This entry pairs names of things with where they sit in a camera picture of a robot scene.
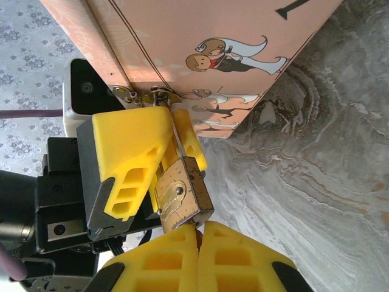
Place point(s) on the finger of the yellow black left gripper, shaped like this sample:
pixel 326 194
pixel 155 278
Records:
pixel 191 137
pixel 127 143

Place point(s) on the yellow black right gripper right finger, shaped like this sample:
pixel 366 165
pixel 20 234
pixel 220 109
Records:
pixel 237 267

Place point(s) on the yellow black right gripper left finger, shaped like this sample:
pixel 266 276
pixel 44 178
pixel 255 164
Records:
pixel 164 267

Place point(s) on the brass padlock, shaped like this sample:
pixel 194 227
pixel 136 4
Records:
pixel 173 197

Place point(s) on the pink cartoon tin box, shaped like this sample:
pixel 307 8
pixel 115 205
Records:
pixel 212 30

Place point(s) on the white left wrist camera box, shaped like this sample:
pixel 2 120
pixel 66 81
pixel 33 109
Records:
pixel 82 91

